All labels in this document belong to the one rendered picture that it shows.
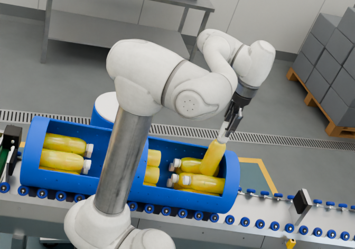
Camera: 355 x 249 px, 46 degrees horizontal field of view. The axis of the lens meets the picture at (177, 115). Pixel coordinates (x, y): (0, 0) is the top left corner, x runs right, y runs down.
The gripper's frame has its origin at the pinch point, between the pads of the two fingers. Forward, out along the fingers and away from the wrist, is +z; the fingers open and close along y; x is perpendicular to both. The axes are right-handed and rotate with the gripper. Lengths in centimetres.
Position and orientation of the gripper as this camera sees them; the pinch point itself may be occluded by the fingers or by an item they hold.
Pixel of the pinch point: (224, 132)
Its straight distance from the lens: 173.9
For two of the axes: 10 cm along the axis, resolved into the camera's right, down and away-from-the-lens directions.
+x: -9.5, -2.0, -2.3
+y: -0.7, -6.0, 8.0
